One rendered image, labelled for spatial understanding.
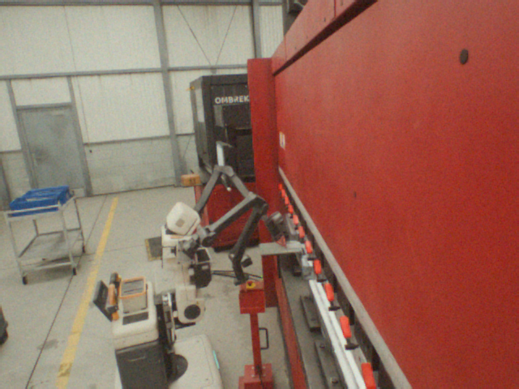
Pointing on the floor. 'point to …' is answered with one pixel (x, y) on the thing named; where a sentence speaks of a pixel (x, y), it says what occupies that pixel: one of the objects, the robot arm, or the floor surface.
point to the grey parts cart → (61, 238)
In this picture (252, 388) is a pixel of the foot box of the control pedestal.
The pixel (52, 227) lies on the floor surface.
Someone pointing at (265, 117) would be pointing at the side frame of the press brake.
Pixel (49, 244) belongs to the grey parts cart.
